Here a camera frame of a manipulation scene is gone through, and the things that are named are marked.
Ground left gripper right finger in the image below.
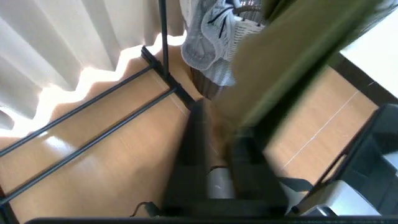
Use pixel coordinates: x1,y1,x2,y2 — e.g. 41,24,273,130
226,130,289,215

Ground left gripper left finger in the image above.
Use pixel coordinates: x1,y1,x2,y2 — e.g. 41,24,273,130
163,99,210,215

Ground green long-sleeved shirt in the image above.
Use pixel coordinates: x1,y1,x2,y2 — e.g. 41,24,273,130
214,0,383,150

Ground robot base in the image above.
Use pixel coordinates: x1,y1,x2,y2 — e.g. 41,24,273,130
206,104,398,217

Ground black clothes rack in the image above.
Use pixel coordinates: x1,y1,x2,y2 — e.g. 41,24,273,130
0,0,200,224

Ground white laundry basket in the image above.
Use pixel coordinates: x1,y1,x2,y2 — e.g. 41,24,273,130
189,2,268,100

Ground pale grey shorts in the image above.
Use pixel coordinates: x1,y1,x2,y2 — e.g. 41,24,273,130
180,0,246,86

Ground beige curtain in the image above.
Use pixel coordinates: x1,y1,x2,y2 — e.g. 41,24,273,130
0,0,187,131

